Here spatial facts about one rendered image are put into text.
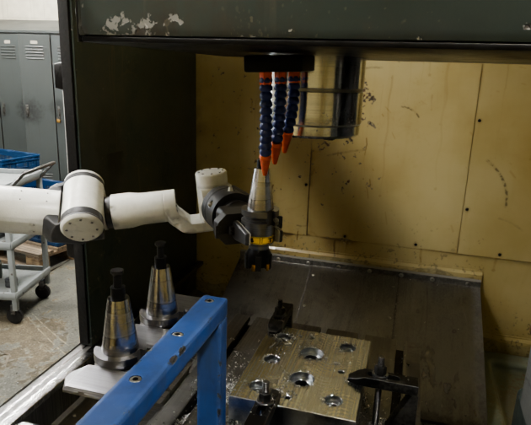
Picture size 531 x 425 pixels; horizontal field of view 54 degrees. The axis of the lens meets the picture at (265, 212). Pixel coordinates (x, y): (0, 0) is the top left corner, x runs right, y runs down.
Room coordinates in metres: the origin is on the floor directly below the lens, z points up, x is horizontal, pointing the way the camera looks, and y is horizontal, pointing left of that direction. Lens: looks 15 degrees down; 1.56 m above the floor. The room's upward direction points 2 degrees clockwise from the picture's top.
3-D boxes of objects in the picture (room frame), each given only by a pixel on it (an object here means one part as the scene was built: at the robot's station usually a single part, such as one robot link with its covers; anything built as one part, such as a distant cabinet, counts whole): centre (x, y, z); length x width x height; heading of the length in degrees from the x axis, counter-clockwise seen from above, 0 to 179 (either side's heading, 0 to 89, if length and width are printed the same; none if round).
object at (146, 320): (0.68, 0.14, 1.21); 0.06 x 0.06 x 0.03
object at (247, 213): (0.83, 0.01, 1.33); 0.06 x 0.06 x 0.03
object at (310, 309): (1.50, -0.24, 0.75); 0.89 x 0.67 x 0.26; 74
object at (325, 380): (0.93, -0.09, 0.96); 0.29 x 0.23 x 0.05; 164
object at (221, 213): (0.92, 0.05, 1.30); 0.13 x 0.12 x 0.10; 115
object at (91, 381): (0.52, 0.19, 1.21); 0.07 x 0.05 x 0.01; 74
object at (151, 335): (0.62, 0.16, 1.21); 0.07 x 0.05 x 0.01; 74
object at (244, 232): (0.83, 0.04, 1.29); 0.06 x 0.02 x 0.03; 25
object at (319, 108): (0.85, -0.07, 1.52); 0.16 x 0.16 x 0.12
